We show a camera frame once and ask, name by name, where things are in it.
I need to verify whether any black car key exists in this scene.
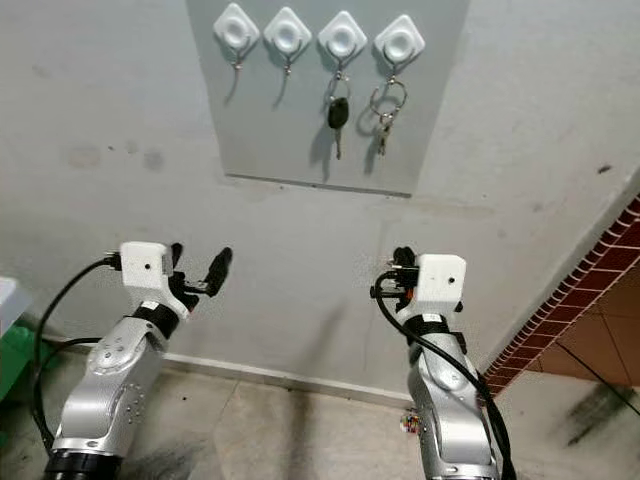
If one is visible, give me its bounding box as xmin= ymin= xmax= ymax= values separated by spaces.
xmin=326 ymin=72 xmax=353 ymax=161

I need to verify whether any white table with green legs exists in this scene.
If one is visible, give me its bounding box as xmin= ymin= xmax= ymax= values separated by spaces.
xmin=0 ymin=276 xmax=35 ymax=403

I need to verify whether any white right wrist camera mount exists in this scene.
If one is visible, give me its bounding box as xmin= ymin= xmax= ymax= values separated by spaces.
xmin=414 ymin=253 xmax=469 ymax=322

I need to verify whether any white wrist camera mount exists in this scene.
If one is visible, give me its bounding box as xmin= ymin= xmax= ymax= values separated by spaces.
xmin=414 ymin=253 xmax=469 ymax=322
xmin=117 ymin=241 xmax=197 ymax=322

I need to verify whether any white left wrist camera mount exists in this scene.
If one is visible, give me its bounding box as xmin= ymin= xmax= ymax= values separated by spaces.
xmin=117 ymin=241 xmax=197 ymax=322

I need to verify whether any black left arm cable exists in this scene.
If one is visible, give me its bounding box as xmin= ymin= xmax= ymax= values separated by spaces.
xmin=38 ymin=336 xmax=103 ymax=391
xmin=34 ymin=254 xmax=123 ymax=456

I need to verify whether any silver key bunch on ring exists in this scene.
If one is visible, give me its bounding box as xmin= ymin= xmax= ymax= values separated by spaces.
xmin=368 ymin=78 xmax=409 ymax=157

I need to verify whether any grey wall panel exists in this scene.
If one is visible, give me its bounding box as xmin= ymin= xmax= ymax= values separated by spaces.
xmin=186 ymin=0 xmax=472 ymax=197

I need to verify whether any white wall hook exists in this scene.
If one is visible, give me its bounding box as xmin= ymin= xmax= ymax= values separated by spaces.
xmin=317 ymin=11 xmax=369 ymax=77
xmin=263 ymin=7 xmax=313 ymax=77
xmin=373 ymin=14 xmax=427 ymax=81
xmin=213 ymin=3 xmax=262 ymax=70

